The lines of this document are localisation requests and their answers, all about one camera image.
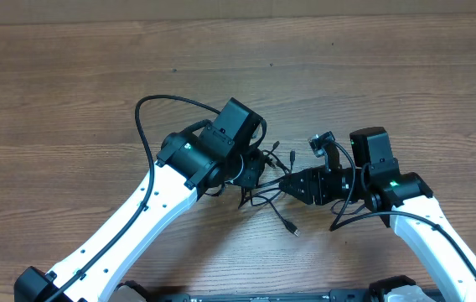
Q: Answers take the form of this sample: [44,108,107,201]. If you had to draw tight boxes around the black usb cables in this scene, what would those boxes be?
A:
[236,140,302,238]

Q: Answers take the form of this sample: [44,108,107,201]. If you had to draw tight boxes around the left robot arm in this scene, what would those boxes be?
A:
[13,99,267,302]

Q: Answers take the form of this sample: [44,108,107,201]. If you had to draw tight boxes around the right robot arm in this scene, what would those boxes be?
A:
[279,127,476,301]

